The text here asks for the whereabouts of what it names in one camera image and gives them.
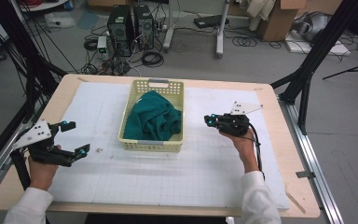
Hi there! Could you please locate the thin coiled black cable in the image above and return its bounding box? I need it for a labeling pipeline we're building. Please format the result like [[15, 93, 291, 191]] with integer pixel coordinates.
[[230, 35, 258, 49]]

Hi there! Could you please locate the dark green cloth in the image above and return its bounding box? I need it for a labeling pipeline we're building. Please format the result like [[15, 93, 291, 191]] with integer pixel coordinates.
[[123, 90, 183, 142]]

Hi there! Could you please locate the black gripper strap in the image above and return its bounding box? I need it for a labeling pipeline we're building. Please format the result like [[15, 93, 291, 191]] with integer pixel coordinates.
[[9, 148, 33, 191]]

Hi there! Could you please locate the grey metal bracket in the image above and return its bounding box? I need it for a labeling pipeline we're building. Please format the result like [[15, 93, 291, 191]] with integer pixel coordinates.
[[295, 170, 317, 180]]

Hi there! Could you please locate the cream cloth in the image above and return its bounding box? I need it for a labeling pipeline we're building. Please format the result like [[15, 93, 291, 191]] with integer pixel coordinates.
[[246, 0, 278, 33]]

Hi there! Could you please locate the round white table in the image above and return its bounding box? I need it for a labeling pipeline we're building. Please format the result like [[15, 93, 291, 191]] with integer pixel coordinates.
[[18, 0, 70, 14]]

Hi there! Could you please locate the white flat board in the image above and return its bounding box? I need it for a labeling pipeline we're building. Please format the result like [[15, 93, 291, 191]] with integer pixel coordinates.
[[283, 33, 352, 58]]

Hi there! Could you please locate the person's left hand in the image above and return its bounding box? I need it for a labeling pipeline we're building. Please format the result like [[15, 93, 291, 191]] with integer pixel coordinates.
[[27, 144, 62, 191]]

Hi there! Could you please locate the black tripod leg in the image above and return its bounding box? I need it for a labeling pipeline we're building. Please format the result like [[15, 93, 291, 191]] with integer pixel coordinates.
[[322, 60, 358, 81]]

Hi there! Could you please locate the black metal frame post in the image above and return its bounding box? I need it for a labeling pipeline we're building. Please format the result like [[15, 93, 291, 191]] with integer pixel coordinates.
[[0, 0, 69, 119], [269, 0, 358, 136]]

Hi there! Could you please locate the cardboard box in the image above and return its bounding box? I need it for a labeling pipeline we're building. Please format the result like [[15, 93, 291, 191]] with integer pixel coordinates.
[[255, 0, 308, 43]]

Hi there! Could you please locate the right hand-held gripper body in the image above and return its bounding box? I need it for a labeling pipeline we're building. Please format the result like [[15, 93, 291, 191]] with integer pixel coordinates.
[[215, 101, 264, 138]]

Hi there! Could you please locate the white grid mat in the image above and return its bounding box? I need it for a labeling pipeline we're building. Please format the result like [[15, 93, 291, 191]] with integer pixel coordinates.
[[48, 81, 291, 210]]

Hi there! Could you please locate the black computer tower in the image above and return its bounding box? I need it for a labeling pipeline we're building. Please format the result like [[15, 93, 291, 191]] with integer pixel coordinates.
[[106, 4, 135, 59], [132, 4, 155, 51]]

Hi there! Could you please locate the flat black box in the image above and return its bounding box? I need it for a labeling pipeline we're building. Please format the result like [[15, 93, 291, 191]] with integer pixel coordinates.
[[193, 14, 230, 30]]

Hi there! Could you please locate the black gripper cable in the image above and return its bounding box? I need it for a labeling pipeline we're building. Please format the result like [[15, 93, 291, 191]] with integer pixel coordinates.
[[247, 121, 267, 182]]

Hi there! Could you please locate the cream plastic basket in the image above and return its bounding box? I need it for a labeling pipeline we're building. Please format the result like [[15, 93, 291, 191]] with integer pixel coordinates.
[[117, 78, 186, 154]]

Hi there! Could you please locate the person's right hand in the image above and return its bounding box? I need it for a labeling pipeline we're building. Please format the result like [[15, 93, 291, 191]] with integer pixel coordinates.
[[219, 128, 261, 175]]

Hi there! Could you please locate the small white device green display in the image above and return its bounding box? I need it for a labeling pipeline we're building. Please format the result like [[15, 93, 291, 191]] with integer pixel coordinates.
[[96, 35, 109, 54]]

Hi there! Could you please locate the thin wooden stick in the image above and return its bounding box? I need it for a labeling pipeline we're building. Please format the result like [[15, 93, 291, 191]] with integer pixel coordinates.
[[285, 190, 308, 215]]

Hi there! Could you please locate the grey rounded appliance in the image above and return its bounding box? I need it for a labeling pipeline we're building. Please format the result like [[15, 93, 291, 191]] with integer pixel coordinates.
[[291, 11, 333, 43]]

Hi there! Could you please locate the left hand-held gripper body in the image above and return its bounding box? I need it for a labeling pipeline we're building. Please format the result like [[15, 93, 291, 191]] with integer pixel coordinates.
[[11, 119, 76, 168]]

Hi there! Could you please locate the white stand leg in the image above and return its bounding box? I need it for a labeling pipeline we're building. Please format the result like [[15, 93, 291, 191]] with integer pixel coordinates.
[[214, 0, 231, 60], [162, 0, 177, 53]]

